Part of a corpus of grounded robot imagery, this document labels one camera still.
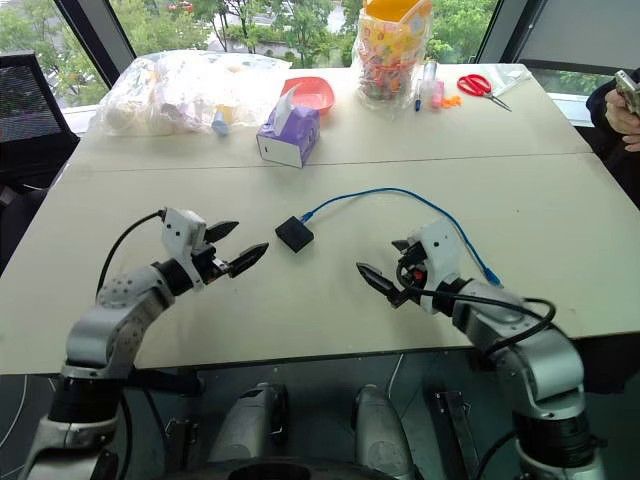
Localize white thin cable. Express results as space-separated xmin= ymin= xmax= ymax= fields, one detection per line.
xmin=388 ymin=352 xmax=405 ymax=397

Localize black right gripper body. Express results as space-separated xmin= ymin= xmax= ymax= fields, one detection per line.
xmin=396 ymin=240 xmax=430 ymax=305

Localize person's bare hand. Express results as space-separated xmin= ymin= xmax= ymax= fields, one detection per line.
xmin=604 ymin=88 xmax=640 ymax=153

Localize clear flat plastic bag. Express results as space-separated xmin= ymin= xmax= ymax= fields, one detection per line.
xmin=491 ymin=64 xmax=534 ymax=97

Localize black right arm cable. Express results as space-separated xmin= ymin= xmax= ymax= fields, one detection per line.
xmin=396 ymin=259 xmax=557 ymax=369

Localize smartphone with patterned case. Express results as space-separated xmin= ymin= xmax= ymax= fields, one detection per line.
xmin=613 ymin=69 xmax=640 ymax=119

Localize dark round robot waist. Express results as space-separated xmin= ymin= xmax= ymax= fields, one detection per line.
xmin=172 ymin=455 xmax=404 ymax=480

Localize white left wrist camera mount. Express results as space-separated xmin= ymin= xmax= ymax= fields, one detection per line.
xmin=160 ymin=207 xmax=209 ymax=291

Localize clear plastic bag of items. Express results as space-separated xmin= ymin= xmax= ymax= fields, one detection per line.
xmin=93 ymin=49 xmax=293 ymax=138

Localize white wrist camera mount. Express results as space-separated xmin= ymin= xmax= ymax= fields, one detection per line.
xmin=160 ymin=207 xmax=209 ymax=291
xmin=406 ymin=217 xmax=464 ymax=315

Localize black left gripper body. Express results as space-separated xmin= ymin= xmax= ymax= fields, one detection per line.
xmin=191 ymin=242 xmax=232 ymax=288

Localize light blue small bottle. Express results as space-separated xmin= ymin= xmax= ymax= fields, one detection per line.
xmin=211 ymin=107 xmax=234 ymax=137

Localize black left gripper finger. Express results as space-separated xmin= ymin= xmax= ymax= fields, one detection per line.
xmin=227 ymin=241 xmax=271 ymax=280
xmin=204 ymin=219 xmax=241 ymax=245

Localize colourful candy bag with yellow tub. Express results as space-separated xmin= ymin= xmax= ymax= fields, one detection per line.
xmin=351 ymin=0 xmax=434 ymax=119

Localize pink plastic bowl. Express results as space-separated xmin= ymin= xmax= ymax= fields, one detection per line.
xmin=280 ymin=75 xmax=336 ymax=117

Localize red handled scissors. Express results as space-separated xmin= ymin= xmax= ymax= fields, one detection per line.
xmin=456 ymin=73 xmax=513 ymax=113

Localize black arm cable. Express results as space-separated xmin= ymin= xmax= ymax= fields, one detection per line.
xmin=95 ymin=210 xmax=167 ymax=300
xmin=396 ymin=259 xmax=557 ymax=369

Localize small black adapter box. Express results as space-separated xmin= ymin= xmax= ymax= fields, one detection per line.
xmin=274 ymin=215 xmax=316 ymax=254

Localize person's dark clothed body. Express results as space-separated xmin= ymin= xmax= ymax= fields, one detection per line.
xmin=584 ymin=66 xmax=640 ymax=214

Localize black metal table bracket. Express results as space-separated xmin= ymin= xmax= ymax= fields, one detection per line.
xmin=431 ymin=389 xmax=472 ymax=480
xmin=163 ymin=416 xmax=200 ymax=475

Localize grey rounded robot leg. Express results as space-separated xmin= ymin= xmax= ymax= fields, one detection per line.
xmin=206 ymin=381 xmax=290 ymax=467
xmin=351 ymin=383 xmax=417 ymax=480

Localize blue cable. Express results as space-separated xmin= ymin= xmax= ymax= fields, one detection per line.
xmin=299 ymin=186 xmax=503 ymax=288

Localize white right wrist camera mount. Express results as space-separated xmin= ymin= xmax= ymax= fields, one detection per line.
xmin=406 ymin=217 xmax=464 ymax=315

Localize black mesh office chair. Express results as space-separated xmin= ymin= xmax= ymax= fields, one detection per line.
xmin=0 ymin=49 xmax=82 ymax=274

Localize clear small bottle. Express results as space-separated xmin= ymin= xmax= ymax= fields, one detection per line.
xmin=421 ymin=59 xmax=439 ymax=99

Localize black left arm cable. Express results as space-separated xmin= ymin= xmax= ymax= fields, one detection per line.
xmin=95 ymin=210 xmax=167 ymax=300

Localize purple tissue box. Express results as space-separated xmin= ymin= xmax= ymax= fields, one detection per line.
xmin=255 ymin=84 xmax=322 ymax=169

